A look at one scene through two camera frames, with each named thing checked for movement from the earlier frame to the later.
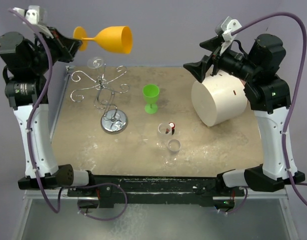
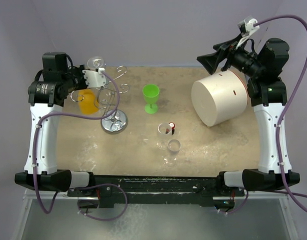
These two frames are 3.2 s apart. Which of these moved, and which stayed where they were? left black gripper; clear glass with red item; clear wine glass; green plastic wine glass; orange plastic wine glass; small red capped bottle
Moved: orange plastic wine glass; left black gripper
Stayed: green plastic wine glass; clear glass with red item; small red capped bottle; clear wine glass
